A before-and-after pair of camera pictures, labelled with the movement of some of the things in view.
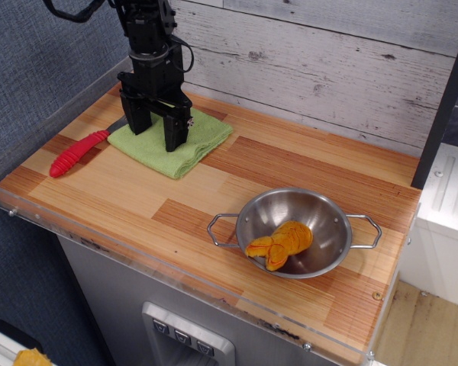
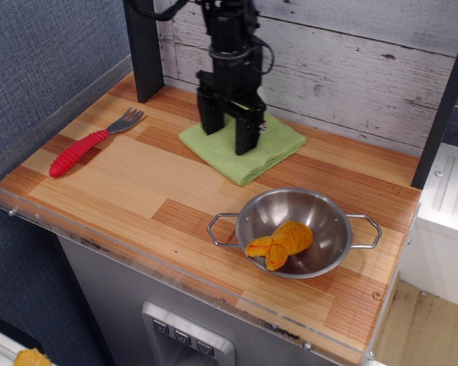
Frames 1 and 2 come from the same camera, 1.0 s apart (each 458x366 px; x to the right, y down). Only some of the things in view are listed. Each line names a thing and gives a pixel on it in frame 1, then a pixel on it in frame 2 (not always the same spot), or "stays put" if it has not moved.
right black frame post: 457,82 stays put
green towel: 149,148 → 219,151
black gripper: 161,81 → 235,85
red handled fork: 79,150 stays put
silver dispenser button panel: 173,338 stays put
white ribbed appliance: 439,256 stays put
